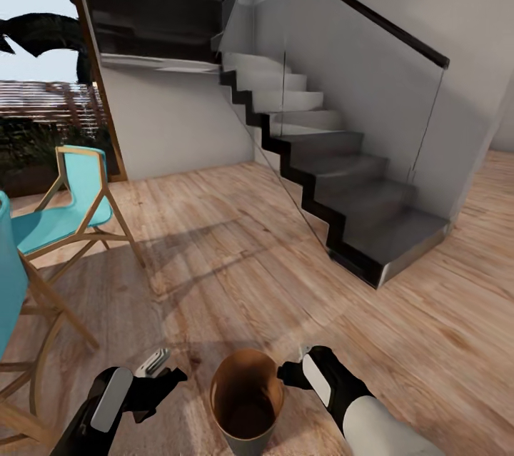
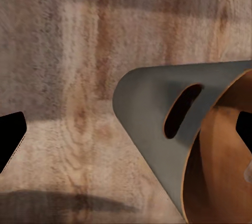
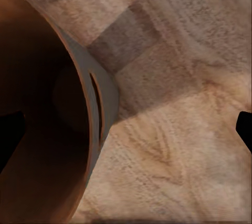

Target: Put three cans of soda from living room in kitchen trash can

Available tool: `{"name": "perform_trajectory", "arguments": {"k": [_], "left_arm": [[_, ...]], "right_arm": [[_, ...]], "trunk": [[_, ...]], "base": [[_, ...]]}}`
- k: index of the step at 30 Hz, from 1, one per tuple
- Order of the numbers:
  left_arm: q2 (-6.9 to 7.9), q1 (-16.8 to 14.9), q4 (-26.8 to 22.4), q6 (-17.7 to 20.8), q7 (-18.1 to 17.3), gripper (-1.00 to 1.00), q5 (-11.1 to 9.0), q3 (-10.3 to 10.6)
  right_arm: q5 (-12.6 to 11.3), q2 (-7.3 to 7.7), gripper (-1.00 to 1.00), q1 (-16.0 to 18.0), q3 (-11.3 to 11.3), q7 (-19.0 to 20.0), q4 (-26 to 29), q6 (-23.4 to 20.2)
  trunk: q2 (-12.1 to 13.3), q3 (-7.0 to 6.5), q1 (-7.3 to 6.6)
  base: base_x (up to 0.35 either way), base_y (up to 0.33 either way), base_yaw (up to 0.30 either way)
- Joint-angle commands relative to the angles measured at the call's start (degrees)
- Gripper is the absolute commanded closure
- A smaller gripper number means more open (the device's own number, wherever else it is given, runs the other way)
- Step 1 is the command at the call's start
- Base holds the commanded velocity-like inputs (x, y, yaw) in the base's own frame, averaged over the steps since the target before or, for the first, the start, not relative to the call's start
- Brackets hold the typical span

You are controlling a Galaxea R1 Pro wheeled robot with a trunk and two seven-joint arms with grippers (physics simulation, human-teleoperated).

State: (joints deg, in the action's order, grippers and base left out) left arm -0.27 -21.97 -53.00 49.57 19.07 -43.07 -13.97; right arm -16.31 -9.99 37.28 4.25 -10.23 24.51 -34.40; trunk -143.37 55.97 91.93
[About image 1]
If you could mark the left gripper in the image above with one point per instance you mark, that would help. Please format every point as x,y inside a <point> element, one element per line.
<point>158,389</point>

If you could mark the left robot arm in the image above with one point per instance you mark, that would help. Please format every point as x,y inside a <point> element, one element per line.
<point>92,431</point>

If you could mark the trash can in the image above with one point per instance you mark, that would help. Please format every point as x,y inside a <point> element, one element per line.
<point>246,399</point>

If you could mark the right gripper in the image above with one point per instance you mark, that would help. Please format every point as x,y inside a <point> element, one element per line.
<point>290,373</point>

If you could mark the fixed window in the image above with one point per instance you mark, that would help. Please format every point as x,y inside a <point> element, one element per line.
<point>51,94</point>

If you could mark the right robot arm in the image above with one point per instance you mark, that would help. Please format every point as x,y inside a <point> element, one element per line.
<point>368,426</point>

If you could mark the stairs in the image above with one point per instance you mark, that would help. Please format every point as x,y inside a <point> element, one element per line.
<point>336,97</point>

